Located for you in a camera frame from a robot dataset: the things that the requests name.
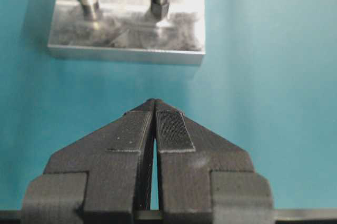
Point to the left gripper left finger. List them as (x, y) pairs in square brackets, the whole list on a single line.
[(103, 177)]

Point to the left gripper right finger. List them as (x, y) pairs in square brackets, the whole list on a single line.
[(204, 178)]

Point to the grey metal base block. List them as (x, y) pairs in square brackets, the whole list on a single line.
[(126, 30)]

